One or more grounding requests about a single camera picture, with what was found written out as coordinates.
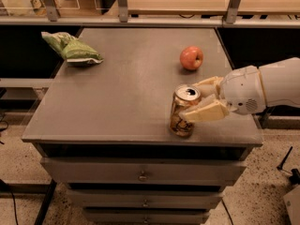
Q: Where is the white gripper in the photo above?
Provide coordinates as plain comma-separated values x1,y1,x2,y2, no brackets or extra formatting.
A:
179,66,266,123

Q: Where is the orange soda can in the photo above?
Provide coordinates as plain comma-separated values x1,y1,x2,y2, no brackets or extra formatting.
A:
169,84,201,137

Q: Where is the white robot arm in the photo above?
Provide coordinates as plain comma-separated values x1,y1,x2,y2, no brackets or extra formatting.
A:
179,57,300,123

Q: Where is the green jalapeno chip bag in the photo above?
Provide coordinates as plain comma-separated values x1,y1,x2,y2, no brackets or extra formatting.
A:
41,32,103,65

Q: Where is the red apple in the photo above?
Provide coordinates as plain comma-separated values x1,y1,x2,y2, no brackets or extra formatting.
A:
180,46,203,70

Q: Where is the black lever device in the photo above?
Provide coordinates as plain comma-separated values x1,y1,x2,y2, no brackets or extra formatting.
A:
276,145,300,186

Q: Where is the grey drawer cabinet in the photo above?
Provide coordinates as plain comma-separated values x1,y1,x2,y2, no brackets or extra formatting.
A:
21,27,264,225

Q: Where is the top drawer with knob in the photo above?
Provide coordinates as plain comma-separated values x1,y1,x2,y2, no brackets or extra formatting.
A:
40,157,246,186

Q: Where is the drawer with knob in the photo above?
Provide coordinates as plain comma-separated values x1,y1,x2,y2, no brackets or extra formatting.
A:
67,189,221,210
40,157,246,186
82,209,209,225

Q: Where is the middle drawer with knob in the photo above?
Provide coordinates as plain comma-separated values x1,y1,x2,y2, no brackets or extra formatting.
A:
67,189,221,210

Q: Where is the bottom drawer with knob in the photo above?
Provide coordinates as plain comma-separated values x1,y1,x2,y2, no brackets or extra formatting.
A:
82,209,209,225

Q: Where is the metal railing frame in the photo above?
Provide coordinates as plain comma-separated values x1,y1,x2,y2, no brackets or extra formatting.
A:
0,0,300,28

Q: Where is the black cable on floor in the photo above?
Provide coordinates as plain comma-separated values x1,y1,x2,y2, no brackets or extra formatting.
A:
0,178,20,225

